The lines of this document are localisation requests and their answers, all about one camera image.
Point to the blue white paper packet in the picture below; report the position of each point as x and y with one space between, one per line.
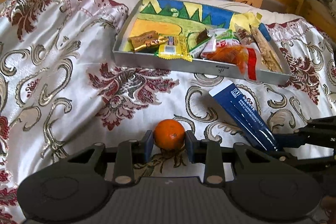
236 105

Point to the small dark brown snack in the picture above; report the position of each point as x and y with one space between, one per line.
202 36

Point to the small orange tangerine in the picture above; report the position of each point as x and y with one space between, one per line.
169 135

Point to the grey tray with drawing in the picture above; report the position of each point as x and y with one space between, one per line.
173 18

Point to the orange snack clear bag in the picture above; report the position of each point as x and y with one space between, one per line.
243 57

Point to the floral satin bedspread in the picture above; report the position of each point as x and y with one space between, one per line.
61 90

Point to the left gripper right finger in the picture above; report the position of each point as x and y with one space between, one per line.
206 152

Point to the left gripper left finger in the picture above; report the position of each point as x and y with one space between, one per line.
128 154

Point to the green vegetable snack packet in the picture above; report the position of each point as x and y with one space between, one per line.
225 39

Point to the yellow snack bar packet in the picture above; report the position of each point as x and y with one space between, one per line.
176 47

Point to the gold foil snack pouch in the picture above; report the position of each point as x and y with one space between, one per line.
147 40

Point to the clear bag mixed nuts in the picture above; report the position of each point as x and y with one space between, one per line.
254 37

